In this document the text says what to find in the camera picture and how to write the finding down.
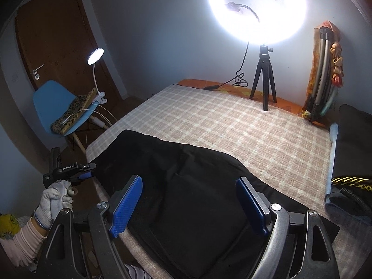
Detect left white gloved hand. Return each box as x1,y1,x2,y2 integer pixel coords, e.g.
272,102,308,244
34,180,74,230

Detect black mini tripod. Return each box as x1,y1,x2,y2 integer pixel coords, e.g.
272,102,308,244
249,45,277,112

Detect white clip desk lamp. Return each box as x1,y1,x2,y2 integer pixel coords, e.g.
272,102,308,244
87,46,109,106

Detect leopard print cushion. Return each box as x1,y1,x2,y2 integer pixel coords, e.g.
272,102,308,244
50,88,97,135

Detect brown wooden door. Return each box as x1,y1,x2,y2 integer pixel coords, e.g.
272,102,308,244
14,0,124,108

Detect orange mattress edge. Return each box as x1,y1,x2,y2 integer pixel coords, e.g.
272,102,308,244
177,79,302,116

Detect folded metal stand with cloth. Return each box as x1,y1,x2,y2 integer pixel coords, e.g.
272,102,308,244
301,21,344,127

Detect black ring light cable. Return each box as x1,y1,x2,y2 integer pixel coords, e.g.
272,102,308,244
203,41,251,91

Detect bright ring light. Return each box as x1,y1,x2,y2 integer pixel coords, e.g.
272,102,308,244
208,0,308,45

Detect blue plastic chair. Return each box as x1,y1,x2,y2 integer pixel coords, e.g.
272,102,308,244
33,80,111,153

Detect yellow cloth item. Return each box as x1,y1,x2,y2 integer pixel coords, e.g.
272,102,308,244
0,214,21,239

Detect checkered beige bed sheet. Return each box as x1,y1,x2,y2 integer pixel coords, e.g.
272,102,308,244
86,84,371,278

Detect folded black garment yellow trim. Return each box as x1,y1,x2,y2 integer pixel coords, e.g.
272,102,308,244
332,104,371,207

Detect black pants with pink tabs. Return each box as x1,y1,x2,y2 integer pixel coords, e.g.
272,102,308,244
93,129,341,279

